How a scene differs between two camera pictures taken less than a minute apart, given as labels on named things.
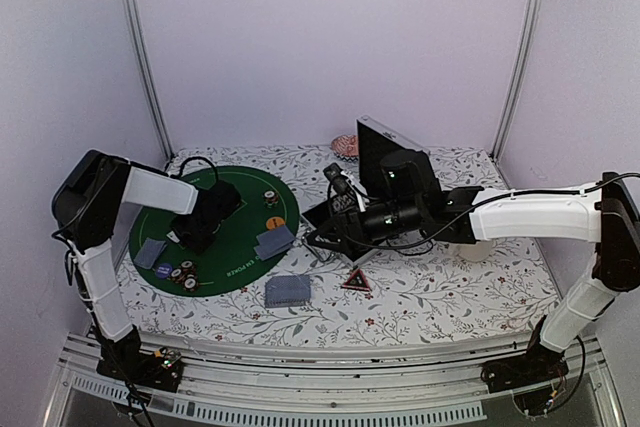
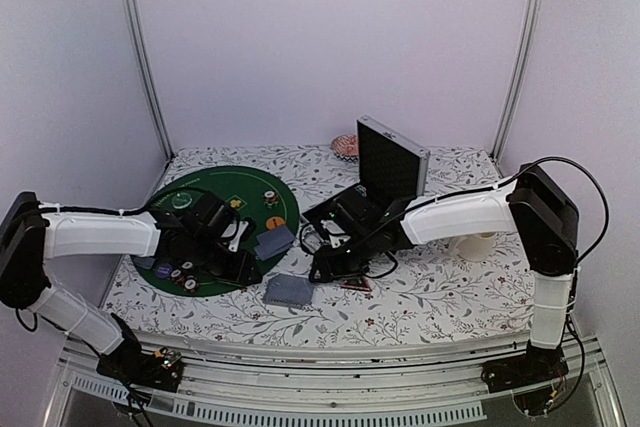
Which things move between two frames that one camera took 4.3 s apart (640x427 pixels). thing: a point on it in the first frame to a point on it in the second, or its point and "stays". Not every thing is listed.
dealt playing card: [264, 251] stays
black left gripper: [178, 226] to [240, 274]
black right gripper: [349, 226] to [328, 267]
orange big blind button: [274, 222] stays
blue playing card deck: [287, 291] stays
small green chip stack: [270, 199] stays
